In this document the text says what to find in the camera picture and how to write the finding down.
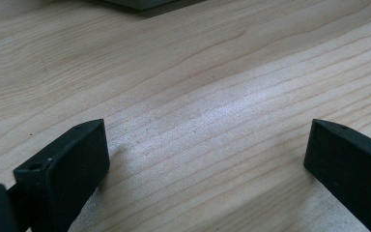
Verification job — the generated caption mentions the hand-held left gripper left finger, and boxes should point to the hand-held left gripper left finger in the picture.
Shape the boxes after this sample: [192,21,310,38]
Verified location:
[13,118,111,232]

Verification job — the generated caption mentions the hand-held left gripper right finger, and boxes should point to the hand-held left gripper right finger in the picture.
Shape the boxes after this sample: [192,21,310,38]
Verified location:
[303,118,371,232]

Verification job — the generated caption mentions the black corner rack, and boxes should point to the black corner rack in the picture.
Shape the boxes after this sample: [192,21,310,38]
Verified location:
[102,0,179,12]

